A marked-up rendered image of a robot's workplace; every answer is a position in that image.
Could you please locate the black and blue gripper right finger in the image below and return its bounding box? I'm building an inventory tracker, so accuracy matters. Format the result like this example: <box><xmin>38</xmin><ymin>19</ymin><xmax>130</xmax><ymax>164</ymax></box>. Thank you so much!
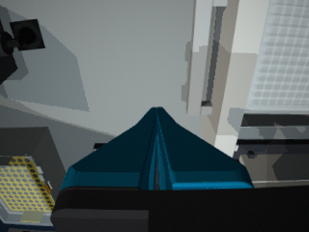
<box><xmin>156</xmin><ymin>107</ymin><xmax>254</xmax><ymax>189</ymax></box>

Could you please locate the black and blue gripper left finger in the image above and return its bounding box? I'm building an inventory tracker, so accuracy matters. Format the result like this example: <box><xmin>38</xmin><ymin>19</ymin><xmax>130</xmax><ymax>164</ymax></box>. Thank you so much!
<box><xmin>59</xmin><ymin>107</ymin><xmax>157</xmax><ymax>192</ymax></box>

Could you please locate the grey drawer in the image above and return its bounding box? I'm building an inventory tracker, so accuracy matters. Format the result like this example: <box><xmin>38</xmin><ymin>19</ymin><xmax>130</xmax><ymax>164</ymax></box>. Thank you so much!
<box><xmin>186</xmin><ymin>0</ymin><xmax>309</xmax><ymax>158</ymax></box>

